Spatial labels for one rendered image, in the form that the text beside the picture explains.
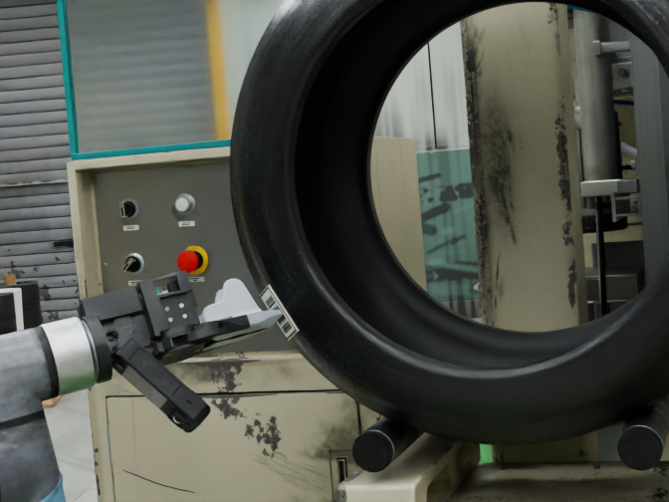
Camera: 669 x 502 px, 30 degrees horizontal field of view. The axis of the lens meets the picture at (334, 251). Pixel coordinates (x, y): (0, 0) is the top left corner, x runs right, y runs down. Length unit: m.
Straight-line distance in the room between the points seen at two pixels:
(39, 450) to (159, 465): 1.01
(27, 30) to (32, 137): 0.91
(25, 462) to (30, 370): 0.09
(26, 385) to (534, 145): 0.74
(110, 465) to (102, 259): 0.37
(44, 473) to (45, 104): 9.71
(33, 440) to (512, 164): 0.73
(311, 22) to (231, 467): 1.07
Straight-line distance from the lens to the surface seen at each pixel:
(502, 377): 1.29
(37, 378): 1.27
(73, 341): 1.28
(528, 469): 1.65
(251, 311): 1.34
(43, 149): 10.92
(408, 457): 1.48
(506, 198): 1.66
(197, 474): 2.25
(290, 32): 1.35
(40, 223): 10.94
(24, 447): 1.27
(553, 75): 1.65
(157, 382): 1.30
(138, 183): 2.28
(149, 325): 1.31
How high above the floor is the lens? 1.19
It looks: 3 degrees down
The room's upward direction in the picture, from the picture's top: 5 degrees counter-clockwise
